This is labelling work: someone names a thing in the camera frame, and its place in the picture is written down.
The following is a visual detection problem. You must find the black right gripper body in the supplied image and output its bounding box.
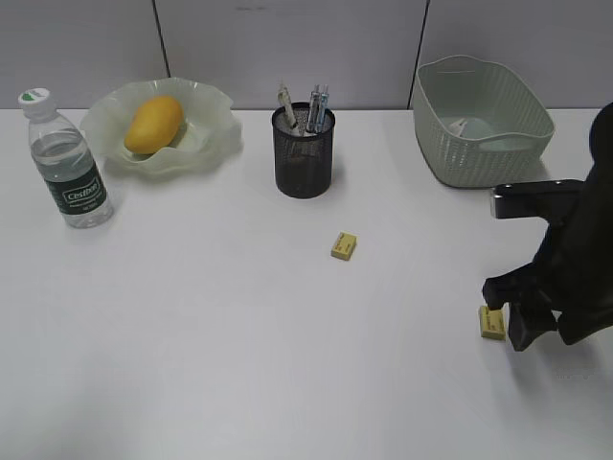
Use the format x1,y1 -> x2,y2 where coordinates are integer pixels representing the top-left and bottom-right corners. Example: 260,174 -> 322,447
531,104 -> 612,345

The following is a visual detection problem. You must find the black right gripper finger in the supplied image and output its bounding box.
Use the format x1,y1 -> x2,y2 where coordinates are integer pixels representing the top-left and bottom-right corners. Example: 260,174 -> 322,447
482,270 -> 534,307
508,296 -> 558,351

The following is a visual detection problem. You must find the yellow eraser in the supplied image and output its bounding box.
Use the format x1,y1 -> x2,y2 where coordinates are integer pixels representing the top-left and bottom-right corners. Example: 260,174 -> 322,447
330,232 -> 357,261
478,306 -> 506,341

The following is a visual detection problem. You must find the white waste paper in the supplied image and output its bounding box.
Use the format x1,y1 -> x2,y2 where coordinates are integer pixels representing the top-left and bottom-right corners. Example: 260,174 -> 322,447
447,118 -> 472,138

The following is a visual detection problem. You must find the blue grey ballpoint pen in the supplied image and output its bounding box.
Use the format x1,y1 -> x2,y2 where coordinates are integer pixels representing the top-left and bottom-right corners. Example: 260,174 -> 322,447
305,84 -> 321,134

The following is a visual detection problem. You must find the grey white ballpoint pen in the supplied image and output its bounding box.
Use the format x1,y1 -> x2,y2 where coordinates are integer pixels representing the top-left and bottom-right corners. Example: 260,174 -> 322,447
315,84 -> 329,133

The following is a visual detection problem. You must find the yellow mango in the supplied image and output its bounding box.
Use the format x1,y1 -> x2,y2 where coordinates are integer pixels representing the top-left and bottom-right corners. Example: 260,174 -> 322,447
124,95 -> 184,155

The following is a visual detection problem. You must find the clear plastic water bottle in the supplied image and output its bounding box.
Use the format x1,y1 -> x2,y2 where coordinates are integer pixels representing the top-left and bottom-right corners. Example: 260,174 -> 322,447
18,88 -> 113,229

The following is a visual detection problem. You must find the pale green plastic basket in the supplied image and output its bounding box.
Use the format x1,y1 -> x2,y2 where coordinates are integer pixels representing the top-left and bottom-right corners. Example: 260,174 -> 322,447
413,55 -> 555,189

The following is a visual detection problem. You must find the black mesh pen holder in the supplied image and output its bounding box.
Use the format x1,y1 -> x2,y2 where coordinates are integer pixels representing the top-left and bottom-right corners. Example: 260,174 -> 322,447
271,102 -> 336,199

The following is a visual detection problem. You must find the pale green wavy glass plate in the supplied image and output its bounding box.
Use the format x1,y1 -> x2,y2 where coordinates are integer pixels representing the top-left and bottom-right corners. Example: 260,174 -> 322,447
80,78 -> 242,179

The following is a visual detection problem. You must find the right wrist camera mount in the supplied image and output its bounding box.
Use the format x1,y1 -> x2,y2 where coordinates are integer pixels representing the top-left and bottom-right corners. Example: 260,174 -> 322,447
490,179 -> 583,223

